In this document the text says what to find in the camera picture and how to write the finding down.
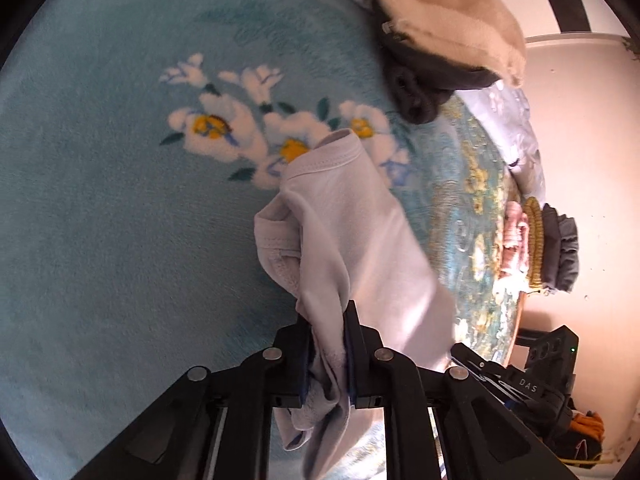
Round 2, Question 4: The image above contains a beige knit sweater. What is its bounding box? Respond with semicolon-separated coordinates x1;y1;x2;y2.
375;0;526;88

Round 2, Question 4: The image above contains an orange clothes pile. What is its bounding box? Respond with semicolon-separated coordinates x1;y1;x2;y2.
558;411;605;462

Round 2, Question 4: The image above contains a light blue t-shirt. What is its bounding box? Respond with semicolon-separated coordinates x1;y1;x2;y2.
254;129;456;479

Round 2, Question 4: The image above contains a grey-blue floral duvet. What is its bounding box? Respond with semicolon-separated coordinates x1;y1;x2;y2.
352;0;546;204

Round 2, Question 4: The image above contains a mustard knit folded garment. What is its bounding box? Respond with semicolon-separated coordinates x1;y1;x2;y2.
523;196;544;292

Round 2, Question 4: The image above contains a grey folded garment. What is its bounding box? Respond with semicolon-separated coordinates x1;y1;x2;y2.
541;204;579;294

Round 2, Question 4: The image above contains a dark grey garment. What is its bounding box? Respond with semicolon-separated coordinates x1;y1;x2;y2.
372;0;499;125

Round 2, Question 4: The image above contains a pink folded garment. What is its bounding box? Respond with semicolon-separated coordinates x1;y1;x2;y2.
500;202;529;276

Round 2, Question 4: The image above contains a teal floral bed blanket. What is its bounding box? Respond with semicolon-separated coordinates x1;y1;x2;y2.
1;0;518;479

